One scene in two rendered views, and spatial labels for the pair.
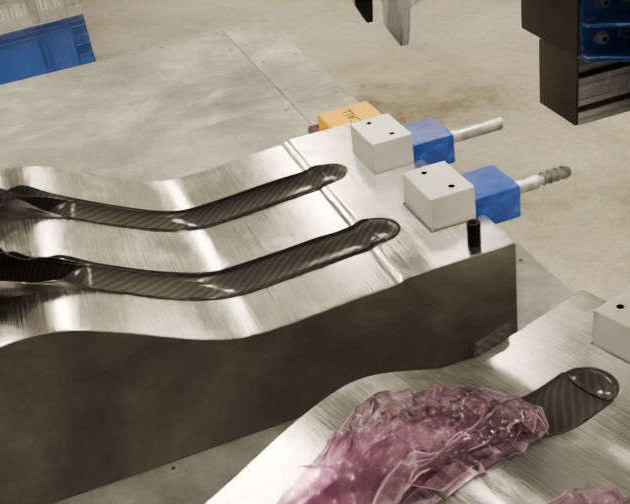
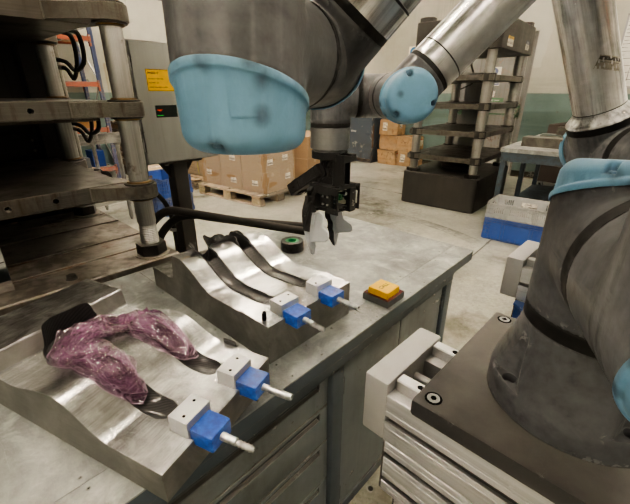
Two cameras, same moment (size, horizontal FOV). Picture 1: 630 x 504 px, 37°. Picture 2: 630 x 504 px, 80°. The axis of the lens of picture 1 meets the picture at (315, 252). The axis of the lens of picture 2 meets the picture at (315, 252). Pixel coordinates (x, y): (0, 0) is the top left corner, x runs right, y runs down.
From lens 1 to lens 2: 0.77 m
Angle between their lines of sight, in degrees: 51
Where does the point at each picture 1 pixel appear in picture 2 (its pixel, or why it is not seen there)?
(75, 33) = not seen: hidden behind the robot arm
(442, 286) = (249, 323)
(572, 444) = (177, 366)
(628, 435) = (186, 380)
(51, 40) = (534, 233)
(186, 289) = (230, 280)
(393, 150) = (311, 288)
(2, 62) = (509, 232)
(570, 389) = (212, 365)
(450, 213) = (274, 308)
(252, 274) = (244, 288)
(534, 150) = not seen: outside the picture
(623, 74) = not seen: hidden behind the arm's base
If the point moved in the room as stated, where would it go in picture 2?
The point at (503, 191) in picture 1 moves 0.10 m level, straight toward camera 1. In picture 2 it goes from (291, 315) to (241, 324)
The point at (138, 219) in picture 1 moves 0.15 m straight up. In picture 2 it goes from (262, 262) to (258, 208)
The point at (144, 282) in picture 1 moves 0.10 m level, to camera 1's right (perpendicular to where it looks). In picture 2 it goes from (225, 271) to (240, 287)
